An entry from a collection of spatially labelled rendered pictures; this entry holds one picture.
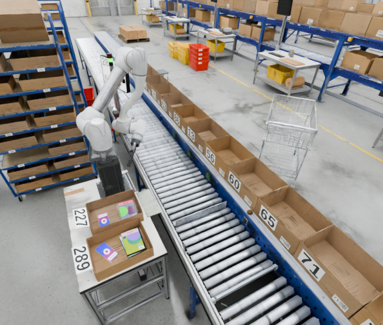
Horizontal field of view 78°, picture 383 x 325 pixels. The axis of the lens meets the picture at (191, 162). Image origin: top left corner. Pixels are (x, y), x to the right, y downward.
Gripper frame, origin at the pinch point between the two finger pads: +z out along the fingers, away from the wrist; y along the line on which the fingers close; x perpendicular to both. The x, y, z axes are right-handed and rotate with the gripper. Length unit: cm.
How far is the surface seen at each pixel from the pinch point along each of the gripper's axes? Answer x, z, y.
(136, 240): -21, 58, -6
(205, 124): -64, -78, 27
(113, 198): 4.1, 27.9, 17.9
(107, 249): -4, 67, -1
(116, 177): 7.0, 11.2, 11.2
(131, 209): -12.5, 34.6, 10.9
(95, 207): 16.1, 37.9, 21.0
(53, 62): 98, -88, 20
